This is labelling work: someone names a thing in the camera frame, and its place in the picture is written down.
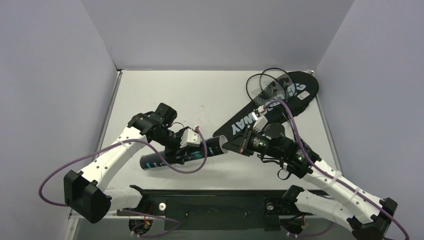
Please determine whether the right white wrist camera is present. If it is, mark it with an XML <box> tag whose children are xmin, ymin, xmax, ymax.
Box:
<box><xmin>252</xmin><ymin>106</ymin><xmax>268</xmax><ymax>133</ymax></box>

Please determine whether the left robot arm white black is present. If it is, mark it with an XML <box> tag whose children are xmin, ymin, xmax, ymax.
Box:
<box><xmin>63</xmin><ymin>103</ymin><xmax>206</xmax><ymax>224</ymax></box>

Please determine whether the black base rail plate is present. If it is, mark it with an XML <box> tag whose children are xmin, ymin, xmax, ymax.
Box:
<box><xmin>115</xmin><ymin>189</ymin><xmax>332</xmax><ymax>233</ymax></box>

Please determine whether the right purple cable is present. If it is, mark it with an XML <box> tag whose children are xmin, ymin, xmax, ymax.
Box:
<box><xmin>261</xmin><ymin>99</ymin><xmax>410</xmax><ymax>240</ymax></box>

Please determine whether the black racket bag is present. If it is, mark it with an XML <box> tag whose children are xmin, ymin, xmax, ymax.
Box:
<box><xmin>213</xmin><ymin>68</ymin><xmax>319</xmax><ymax>140</ymax></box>

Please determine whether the translucent tube lid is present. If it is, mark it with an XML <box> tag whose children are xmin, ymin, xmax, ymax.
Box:
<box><xmin>219</xmin><ymin>135</ymin><xmax>229</xmax><ymax>154</ymax></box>

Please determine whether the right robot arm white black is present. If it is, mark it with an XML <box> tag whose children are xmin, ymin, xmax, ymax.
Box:
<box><xmin>223</xmin><ymin>123</ymin><xmax>398</xmax><ymax>240</ymax></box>

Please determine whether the black shuttlecock tube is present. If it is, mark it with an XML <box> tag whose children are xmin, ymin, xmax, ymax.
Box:
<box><xmin>139</xmin><ymin>135</ymin><xmax>228</xmax><ymax>170</ymax></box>

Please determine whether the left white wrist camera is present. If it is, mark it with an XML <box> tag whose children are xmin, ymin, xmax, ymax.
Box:
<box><xmin>180</xmin><ymin>128</ymin><xmax>201</xmax><ymax>148</ymax></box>

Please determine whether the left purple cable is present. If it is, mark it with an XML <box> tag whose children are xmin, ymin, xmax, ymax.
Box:
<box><xmin>38</xmin><ymin>125</ymin><xmax>209</xmax><ymax>239</ymax></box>

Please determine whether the purple cable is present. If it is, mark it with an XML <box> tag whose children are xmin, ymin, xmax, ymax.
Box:
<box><xmin>38</xmin><ymin>125</ymin><xmax>209</xmax><ymax>239</ymax></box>
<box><xmin>261</xmin><ymin>99</ymin><xmax>410</xmax><ymax>240</ymax></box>

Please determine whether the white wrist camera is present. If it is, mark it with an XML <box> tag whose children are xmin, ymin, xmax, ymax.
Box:
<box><xmin>252</xmin><ymin>106</ymin><xmax>268</xmax><ymax>133</ymax></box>
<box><xmin>180</xmin><ymin>128</ymin><xmax>201</xmax><ymax>148</ymax></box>

